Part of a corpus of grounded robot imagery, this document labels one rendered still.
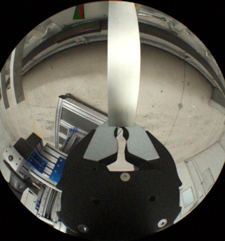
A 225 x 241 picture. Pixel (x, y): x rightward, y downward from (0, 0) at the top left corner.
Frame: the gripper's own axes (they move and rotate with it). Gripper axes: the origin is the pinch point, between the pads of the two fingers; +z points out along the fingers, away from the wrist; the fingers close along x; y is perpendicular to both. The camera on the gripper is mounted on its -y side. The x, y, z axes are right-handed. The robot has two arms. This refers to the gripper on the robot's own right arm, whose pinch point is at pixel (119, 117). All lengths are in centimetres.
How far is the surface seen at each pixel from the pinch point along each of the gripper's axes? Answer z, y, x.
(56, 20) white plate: 6.4, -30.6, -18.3
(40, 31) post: 7.7, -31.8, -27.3
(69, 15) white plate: 6.8, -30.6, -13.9
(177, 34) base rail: 12.7, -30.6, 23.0
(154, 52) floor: 83, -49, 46
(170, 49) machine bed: 66, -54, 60
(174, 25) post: 9.5, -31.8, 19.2
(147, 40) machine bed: 66, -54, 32
